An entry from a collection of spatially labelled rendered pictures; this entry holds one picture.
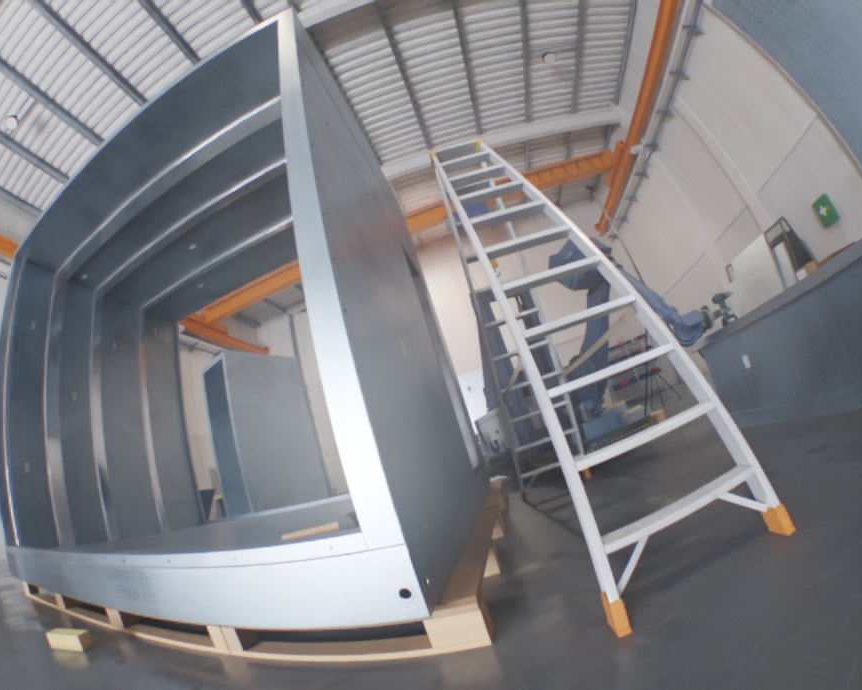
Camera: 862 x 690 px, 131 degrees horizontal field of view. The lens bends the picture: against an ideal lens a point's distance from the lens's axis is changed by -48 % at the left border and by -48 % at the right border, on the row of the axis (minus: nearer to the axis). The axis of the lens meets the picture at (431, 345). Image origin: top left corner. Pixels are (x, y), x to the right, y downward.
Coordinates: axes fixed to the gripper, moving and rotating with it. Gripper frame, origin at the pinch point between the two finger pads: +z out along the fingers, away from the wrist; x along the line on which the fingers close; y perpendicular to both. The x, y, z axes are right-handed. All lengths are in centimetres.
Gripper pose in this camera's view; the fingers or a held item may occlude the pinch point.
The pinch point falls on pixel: (724, 311)
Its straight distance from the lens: 284.4
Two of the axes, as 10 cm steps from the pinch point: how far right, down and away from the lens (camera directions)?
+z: 9.3, -3.3, -1.3
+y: 2.9, 9.2, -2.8
